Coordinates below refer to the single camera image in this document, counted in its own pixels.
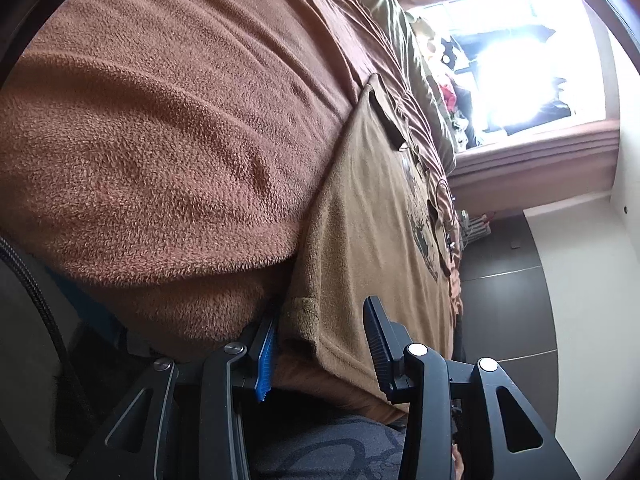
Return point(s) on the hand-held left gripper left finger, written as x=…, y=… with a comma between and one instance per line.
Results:
x=265, y=360

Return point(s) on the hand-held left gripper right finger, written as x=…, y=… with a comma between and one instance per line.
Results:
x=377, y=345

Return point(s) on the brown cat print t-shirt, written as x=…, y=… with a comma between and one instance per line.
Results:
x=365, y=220

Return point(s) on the person's grey patterned pants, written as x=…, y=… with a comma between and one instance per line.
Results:
x=325, y=450

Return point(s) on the dark grey wardrobe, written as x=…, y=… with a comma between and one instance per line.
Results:
x=505, y=310

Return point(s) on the white power strip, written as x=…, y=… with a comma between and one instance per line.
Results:
x=475, y=225

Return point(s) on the rust pink fleece blanket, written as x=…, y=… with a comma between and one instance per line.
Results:
x=150, y=135

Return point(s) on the colourful clutter pile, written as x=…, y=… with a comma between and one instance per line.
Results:
x=445, y=90

